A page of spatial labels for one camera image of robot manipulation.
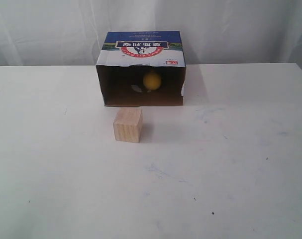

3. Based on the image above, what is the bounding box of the white curtain backdrop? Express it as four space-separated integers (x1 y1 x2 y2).
0 0 302 66

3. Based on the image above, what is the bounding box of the wooden cube block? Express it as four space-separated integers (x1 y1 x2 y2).
113 108 143 143

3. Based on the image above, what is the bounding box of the blue white cardboard box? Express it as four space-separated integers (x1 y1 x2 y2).
96 31 186 107

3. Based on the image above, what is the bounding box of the yellow ball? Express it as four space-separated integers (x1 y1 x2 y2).
143 71 162 91

